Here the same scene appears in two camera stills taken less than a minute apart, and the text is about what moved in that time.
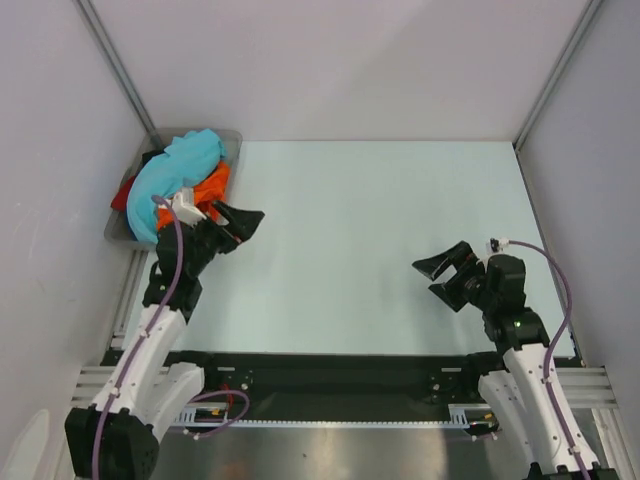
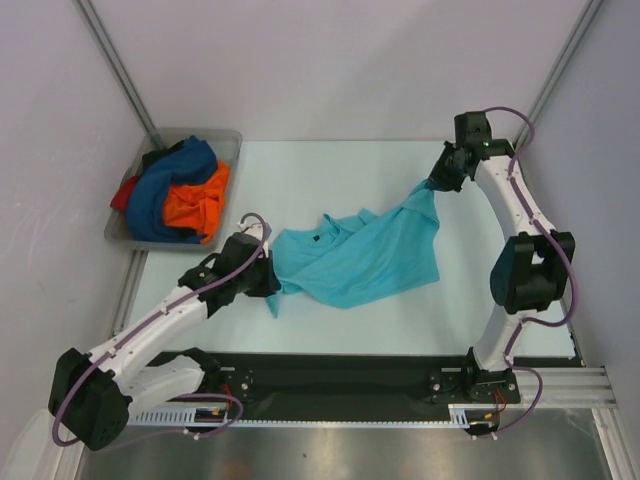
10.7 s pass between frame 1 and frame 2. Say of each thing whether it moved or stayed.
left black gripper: moved
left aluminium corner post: stayed
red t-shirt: stayed
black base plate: stayed
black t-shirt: stayed
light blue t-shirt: moved
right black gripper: moved
